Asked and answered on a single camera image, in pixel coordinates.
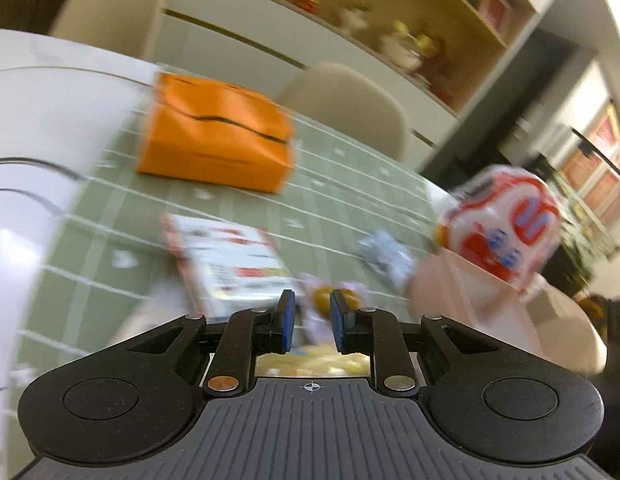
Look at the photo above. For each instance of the large red white snack bag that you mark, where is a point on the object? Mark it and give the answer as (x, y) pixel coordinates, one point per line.
(499, 220)

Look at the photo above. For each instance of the dark display shelf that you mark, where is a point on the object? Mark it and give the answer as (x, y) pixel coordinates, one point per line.
(589, 170)

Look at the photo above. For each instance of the white yellow figurine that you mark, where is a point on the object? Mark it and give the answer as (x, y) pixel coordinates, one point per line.
(402, 42)

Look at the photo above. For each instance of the orange tissue box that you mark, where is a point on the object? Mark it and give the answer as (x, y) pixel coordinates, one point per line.
(215, 135)

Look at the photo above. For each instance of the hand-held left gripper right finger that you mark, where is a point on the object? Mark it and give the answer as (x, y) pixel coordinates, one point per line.
(337, 321)

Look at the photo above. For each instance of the pink storage box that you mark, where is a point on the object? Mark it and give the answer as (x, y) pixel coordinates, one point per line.
(469, 305)

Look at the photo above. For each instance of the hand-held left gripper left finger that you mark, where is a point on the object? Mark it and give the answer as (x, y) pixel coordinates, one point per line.
(287, 321)

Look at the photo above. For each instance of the yellow balls snack packet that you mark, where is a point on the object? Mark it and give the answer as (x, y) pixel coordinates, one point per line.
(317, 310)

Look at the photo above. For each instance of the green checked table mat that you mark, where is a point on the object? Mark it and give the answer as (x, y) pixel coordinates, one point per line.
(310, 195)

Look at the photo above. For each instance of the white round turntable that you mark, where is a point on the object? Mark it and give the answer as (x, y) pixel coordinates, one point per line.
(25, 160)

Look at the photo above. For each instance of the red picture frame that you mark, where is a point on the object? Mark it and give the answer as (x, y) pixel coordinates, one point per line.
(494, 6)

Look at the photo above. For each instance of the wall cabinet with shelf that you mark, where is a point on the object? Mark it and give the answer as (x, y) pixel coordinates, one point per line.
(370, 55)

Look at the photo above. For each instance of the blue white snack packet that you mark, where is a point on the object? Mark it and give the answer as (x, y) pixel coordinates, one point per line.
(387, 257)

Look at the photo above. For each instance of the beige chair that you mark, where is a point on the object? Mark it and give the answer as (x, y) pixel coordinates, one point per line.
(107, 10)
(350, 105)

